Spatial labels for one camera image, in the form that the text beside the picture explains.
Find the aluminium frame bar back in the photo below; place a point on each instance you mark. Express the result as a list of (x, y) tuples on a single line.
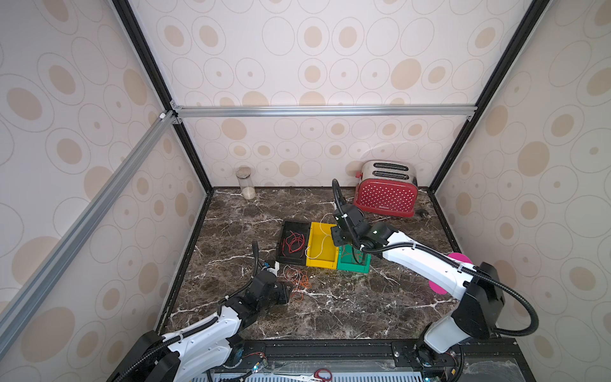
[(337, 110)]

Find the aluminium frame bar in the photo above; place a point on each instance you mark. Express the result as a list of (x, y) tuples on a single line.
[(337, 110), (39, 285)]

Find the black plastic bin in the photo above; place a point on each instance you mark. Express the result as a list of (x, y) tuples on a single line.
[(293, 242)]

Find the yellow plastic bin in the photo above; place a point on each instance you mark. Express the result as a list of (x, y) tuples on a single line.
[(321, 251)]

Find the red handled scissors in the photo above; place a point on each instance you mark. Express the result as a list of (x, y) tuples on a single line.
[(320, 375)]

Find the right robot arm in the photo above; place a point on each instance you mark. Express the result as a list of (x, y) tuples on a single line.
[(479, 291)]

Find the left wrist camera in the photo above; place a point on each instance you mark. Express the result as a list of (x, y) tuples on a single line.
[(272, 267)]

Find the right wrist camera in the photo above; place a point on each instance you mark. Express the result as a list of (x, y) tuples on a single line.
[(341, 222)]

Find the red polka dot toaster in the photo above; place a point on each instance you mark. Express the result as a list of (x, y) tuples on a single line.
[(387, 188)]

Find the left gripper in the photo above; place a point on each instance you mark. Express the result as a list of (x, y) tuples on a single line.
[(284, 292)]

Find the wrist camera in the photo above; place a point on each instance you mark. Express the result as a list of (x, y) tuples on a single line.
[(341, 222), (272, 267)]

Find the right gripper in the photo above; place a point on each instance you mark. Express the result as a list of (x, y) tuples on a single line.
[(342, 231)]

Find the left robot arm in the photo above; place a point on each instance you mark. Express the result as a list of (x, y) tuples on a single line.
[(208, 344)]

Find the green plastic bin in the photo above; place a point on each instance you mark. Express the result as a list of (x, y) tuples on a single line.
[(353, 260)]

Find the glass jar with lid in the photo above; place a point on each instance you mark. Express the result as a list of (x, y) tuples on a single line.
[(243, 175)]

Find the aluminium frame bar left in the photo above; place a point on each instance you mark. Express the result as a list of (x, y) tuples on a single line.
[(39, 285)]

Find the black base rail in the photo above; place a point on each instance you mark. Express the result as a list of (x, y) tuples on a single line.
[(497, 359)]

